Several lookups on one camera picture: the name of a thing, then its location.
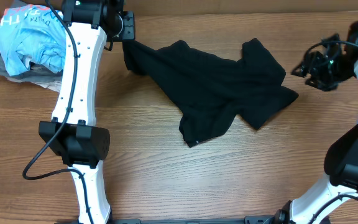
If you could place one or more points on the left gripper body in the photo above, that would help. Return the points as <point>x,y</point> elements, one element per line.
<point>123,28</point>

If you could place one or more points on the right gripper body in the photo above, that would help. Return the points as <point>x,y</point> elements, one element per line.
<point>327,71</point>

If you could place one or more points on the black t-shirt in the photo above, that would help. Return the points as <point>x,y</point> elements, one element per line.
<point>210,91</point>

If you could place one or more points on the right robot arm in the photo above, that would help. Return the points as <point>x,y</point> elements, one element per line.
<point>340,180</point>

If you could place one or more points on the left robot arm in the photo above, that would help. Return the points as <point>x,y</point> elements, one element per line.
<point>72,134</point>

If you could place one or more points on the beige garment in pile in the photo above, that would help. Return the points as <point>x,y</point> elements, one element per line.
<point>54,85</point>

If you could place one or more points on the light blue printed t-shirt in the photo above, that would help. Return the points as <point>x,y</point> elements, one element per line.
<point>31,34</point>

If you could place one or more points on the black garment in pile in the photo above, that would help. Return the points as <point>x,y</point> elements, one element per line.
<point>40,69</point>

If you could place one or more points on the grey garment in pile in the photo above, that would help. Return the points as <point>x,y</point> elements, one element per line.
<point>28,76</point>

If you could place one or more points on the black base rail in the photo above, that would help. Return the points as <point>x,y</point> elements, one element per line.
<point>246,220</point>

